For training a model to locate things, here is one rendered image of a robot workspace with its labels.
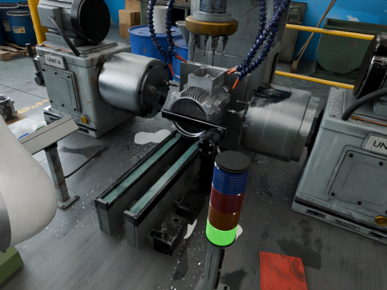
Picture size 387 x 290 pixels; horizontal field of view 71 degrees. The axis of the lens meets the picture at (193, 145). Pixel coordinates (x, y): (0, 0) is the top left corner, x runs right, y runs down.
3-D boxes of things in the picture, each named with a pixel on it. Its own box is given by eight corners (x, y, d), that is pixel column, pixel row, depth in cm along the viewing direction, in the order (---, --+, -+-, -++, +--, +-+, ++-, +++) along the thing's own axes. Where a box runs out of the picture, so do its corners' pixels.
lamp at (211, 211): (214, 203, 57) (216, 187, 54) (242, 214, 54) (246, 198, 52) (202, 223, 52) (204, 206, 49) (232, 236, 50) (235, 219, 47)
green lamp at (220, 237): (212, 218, 59) (214, 203, 57) (239, 229, 57) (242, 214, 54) (200, 239, 54) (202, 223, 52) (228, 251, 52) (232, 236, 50)
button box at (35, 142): (69, 135, 88) (59, 121, 87) (80, 128, 84) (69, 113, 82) (19, 163, 75) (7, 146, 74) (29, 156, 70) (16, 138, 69)
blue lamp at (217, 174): (219, 169, 52) (222, 149, 49) (250, 179, 50) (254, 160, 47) (206, 187, 47) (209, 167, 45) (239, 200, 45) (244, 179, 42)
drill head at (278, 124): (236, 125, 119) (246, 68, 105) (338, 153, 105) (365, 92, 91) (214, 153, 100) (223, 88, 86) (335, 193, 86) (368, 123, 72)
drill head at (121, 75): (115, 91, 141) (110, 41, 128) (177, 109, 129) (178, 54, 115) (78, 109, 122) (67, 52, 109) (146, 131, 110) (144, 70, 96)
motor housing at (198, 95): (189, 113, 124) (191, 72, 114) (228, 125, 118) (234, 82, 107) (166, 133, 109) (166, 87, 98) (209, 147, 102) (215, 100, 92)
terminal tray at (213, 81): (199, 83, 114) (201, 66, 110) (223, 89, 111) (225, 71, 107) (186, 92, 105) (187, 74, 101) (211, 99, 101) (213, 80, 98)
